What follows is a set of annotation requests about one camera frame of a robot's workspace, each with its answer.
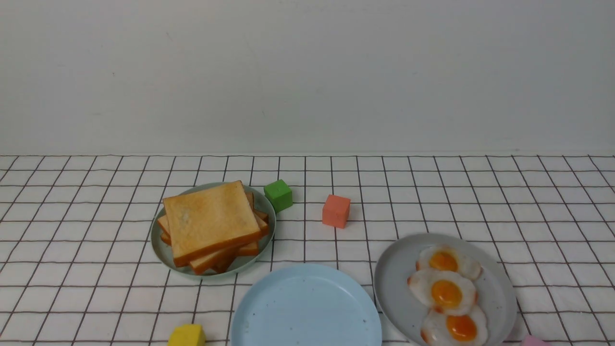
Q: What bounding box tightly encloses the pink cube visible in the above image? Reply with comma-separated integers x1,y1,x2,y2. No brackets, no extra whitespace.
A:
520,335,551,346

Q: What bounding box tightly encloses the orange cube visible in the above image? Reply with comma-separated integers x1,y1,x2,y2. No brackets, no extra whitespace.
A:
321,195,351,229

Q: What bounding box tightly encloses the green cube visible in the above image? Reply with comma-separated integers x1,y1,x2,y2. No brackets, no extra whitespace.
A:
263,179,294,214

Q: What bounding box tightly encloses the yellow cube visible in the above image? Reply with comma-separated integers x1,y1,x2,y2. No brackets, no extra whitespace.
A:
167,324,206,346

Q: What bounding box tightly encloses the fried egg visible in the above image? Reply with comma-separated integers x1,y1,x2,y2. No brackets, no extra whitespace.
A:
415,245,483,281
407,269,479,316
421,305,489,346

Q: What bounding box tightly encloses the toast slice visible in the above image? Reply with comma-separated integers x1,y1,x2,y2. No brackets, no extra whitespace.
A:
157,191,270,275
157,210,270,256
211,255,236,274
163,180,264,274

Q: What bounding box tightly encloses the light blue plate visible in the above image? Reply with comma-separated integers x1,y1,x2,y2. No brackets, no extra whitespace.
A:
229,263,383,346

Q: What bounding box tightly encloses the grey plate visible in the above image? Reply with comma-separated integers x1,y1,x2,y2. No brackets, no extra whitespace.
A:
373,234,517,346

